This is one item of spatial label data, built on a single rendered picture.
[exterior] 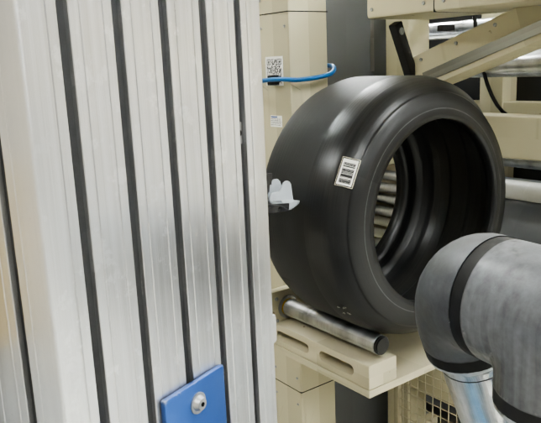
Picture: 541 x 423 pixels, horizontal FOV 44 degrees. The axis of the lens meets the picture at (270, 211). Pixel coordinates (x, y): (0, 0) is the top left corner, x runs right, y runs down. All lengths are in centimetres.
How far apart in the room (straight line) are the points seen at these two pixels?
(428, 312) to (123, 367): 29
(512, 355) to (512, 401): 4
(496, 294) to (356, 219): 79
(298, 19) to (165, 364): 132
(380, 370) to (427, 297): 93
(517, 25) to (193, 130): 132
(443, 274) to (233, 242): 19
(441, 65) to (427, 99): 42
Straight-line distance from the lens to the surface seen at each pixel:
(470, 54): 183
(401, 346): 178
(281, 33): 175
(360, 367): 155
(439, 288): 62
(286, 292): 177
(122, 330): 49
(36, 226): 43
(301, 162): 142
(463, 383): 73
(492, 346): 60
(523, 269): 58
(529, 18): 174
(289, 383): 198
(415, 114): 144
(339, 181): 134
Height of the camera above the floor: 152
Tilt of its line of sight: 12 degrees down
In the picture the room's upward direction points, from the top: 2 degrees counter-clockwise
